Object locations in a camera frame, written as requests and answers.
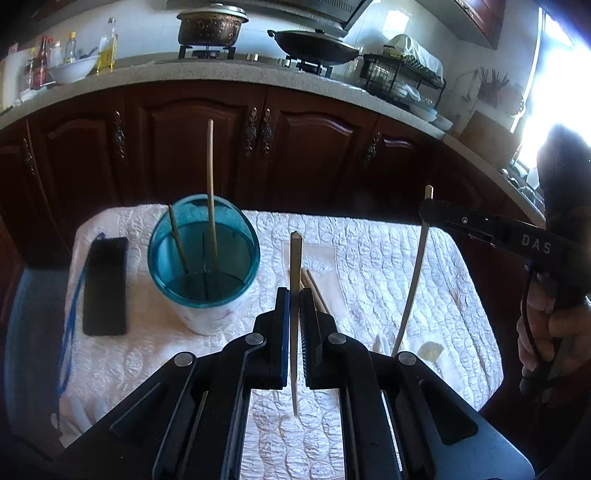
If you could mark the black wok with lid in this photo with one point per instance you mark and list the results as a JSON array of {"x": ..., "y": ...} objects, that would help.
[{"x": 314, "y": 48}]

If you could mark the wooden cutting board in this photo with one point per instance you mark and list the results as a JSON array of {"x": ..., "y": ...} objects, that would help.
[{"x": 489, "y": 131}]

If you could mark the brown wooden lower cabinets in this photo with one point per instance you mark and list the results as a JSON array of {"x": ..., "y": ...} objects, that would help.
[{"x": 184, "y": 147}]

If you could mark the black smartphone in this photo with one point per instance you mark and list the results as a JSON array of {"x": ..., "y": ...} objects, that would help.
[{"x": 105, "y": 286}]

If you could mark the speckled stone countertop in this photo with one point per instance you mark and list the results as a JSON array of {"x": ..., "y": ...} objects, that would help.
[{"x": 184, "y": 76}]

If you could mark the white quilted cloth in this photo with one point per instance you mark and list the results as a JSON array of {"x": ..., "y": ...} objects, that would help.
[{"x": 369, "y": 277}]

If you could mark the gas stove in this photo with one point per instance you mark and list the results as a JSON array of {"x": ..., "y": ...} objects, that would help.
[{"x": 258, "y": 59}]

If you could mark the black dish rack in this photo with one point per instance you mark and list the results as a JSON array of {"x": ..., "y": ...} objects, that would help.
[{"x": 397, "y": 78}]

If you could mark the wall chopstick holder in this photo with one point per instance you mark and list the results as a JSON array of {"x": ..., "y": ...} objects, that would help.
[{"x": 493, "y": 83}]

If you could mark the yellow cap bottle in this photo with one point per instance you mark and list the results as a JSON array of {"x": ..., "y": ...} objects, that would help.
[{"x": 70, "y": 50}]

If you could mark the small white dish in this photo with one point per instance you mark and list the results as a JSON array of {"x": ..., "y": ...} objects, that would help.
[{"x": 444, "y": 123}]

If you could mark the person's right hand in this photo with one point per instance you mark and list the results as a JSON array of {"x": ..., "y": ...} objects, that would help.
[{"x": 568, "y": 323}]

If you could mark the yellow oil bottle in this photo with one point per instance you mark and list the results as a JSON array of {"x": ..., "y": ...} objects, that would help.
[{"x": 107, "y": 53}]

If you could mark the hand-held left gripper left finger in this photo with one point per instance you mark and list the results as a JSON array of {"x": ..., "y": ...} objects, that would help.
[{"x": 282, "y": 341}]

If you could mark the pale wooden chopstick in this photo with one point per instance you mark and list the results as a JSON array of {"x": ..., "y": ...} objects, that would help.
[
  {"x": 318, "y": 290},
  {"x": 306, "y": 279},
  {"x": 211, "y": 184},
  {"x": 295, "y": 277},
  {"x": 418, "y": 263}
]

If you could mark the blue and white cup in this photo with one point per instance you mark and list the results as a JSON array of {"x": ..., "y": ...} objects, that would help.
[{"x": 161, "y": 258}]

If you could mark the dark cooking pot with lid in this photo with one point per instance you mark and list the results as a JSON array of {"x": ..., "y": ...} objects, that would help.
[{"x": 210, "y": 27}]

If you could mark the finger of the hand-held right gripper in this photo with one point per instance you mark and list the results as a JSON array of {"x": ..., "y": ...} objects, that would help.
[{"x": 457, "y": 220}]

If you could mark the large white dish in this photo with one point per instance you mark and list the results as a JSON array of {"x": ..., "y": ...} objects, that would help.
[{"x": 422, "y": 111}]

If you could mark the brown wooden upper cabinet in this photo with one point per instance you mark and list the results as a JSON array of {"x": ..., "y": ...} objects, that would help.
[{"x": 480, "y": 18}]

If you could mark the red label sauce bottle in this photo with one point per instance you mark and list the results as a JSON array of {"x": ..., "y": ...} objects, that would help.
[{"x": 42, "y": 69}]

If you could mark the white bowl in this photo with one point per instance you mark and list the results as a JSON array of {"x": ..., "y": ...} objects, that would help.
[{"x": 74, "y": 70}]

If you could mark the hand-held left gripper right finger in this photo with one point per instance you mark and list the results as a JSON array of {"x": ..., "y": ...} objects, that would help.
[{"x": 304, "y": 341}]

